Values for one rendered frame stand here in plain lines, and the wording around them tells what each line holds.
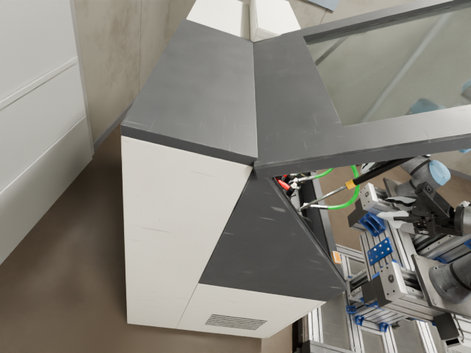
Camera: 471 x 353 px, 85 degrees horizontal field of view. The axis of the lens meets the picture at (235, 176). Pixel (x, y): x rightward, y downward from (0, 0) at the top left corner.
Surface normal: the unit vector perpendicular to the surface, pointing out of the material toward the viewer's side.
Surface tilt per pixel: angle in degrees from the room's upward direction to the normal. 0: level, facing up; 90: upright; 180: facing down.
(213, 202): 90
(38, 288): 0
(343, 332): 0
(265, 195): 90
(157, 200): 90
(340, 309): 0
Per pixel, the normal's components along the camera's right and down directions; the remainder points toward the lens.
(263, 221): -0.03, 0.72
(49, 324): 0.28, -0.66
